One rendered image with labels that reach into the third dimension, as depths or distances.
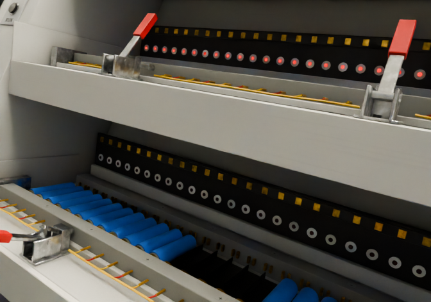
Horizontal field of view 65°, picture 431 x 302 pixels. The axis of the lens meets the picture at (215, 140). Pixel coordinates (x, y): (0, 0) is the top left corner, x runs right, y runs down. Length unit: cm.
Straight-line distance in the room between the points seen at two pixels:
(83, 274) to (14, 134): 25
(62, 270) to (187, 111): 19
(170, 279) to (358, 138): 20
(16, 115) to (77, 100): 15
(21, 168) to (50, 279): 24
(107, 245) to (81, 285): 4
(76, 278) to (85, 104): 18
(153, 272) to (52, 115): 32
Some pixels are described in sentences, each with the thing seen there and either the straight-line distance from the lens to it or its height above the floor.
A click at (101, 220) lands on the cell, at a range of 44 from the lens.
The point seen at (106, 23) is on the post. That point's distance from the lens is 62.
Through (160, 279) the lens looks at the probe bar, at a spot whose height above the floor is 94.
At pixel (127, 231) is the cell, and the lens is 41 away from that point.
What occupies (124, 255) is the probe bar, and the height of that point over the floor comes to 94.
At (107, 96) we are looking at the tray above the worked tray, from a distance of 37.
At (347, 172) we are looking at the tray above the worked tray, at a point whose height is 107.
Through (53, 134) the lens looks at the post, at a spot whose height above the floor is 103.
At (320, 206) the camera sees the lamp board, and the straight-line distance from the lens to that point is 39.
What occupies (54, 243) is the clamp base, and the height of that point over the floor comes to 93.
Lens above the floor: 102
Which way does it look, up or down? 9 degrees up
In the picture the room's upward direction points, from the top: 20 degrees clockwise
